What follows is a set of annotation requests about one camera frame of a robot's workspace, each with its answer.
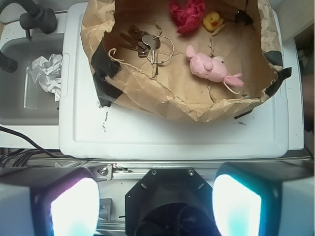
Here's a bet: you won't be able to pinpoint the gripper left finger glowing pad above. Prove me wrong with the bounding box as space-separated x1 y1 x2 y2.
0 167 100 236

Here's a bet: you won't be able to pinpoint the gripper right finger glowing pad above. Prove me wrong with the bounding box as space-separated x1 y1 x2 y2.
212 161 315 236

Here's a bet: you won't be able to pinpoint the silver keys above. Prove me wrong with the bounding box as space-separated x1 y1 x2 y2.
119 25 174 65

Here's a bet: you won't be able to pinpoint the grey plastic bin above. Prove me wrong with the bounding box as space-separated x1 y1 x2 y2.
0 33 63 125

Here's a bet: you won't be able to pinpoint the crumpled white paper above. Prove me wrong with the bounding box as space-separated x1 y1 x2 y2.
31 54 63 102

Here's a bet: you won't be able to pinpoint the pink plush toy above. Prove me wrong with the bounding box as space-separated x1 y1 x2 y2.
186 45 244 94

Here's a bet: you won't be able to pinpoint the brown paper bag tray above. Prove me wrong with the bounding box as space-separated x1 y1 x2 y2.
81 0 292 122

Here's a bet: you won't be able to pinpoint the yellow rubber duck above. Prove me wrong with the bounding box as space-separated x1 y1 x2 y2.
203 11 223 31

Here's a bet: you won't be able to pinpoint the red crumpled paper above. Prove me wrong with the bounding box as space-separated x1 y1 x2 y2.
169 0 205 34

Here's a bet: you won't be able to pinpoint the black cable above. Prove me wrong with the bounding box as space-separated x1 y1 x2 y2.
0 125 82 168

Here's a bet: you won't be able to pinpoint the metal corner bracket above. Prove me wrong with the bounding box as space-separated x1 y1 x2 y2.
88 164 113 182

